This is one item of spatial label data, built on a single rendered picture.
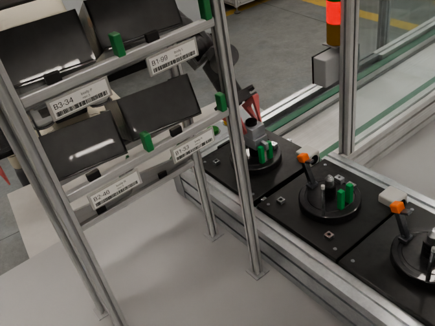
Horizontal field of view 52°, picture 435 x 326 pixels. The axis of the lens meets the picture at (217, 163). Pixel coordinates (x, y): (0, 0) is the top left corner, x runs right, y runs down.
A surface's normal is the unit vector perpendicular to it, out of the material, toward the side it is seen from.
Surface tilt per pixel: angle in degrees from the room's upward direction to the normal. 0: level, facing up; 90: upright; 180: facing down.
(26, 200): 0
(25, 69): 65
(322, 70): 90
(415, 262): 0
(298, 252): 0
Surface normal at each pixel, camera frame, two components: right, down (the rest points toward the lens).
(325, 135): -0.15, -0.79
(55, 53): 0.36, 0.10
